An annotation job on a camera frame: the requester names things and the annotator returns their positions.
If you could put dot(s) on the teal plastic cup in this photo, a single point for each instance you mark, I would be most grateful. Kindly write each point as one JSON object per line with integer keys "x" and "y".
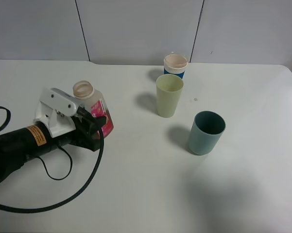
{"x": 206, "y": 130}

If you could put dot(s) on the blue and white cup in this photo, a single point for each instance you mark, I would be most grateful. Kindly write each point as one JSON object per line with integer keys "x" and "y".
{"x": 175, "y": 64}

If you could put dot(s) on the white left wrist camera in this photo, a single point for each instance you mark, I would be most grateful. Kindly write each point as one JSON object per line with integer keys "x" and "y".
{"x": 55, "y": 110}

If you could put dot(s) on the clear bottle with pink label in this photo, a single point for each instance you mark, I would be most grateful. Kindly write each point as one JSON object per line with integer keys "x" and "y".
{"x": 95, "y": 102}

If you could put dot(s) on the pale green plastic cup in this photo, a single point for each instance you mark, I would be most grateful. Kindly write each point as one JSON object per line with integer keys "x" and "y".
{"x": 168, "y": 91}

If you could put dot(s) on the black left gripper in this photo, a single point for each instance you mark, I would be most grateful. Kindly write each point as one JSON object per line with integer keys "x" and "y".
{"x": 82, "y": 136}

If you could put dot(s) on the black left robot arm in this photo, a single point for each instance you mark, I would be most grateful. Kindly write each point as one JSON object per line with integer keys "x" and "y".
{"x": 20, "y": 146}

